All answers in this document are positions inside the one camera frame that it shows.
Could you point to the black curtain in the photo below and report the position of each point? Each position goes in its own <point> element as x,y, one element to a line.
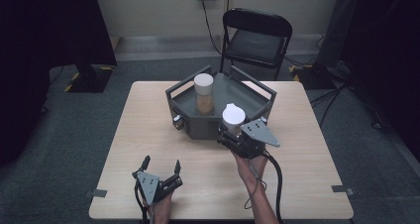
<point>39,52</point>
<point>386,52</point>

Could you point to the black stand base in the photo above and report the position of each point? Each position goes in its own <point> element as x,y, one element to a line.
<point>89,80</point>
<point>313,77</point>

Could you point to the dark grey corner rack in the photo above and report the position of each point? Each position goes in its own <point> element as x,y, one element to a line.
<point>198,125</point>

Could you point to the black folding chair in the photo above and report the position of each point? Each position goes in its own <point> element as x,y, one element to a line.
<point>256,44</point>

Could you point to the grey cloth cover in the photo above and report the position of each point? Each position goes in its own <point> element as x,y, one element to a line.
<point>335,25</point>

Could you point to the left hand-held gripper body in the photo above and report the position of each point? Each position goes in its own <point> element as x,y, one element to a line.
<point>153,186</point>

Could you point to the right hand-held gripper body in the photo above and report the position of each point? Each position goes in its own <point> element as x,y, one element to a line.
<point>251,139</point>

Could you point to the clear jar with spout lid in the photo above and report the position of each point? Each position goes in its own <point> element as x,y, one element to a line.
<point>233,118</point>

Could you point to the grey table bracket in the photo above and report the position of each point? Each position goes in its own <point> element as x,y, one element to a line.
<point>342,188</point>
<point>96,193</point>

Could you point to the person's right hand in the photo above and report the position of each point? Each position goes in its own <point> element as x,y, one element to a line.
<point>251,169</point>

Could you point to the person's left hand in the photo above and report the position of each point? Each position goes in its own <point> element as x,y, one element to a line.
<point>161,209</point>

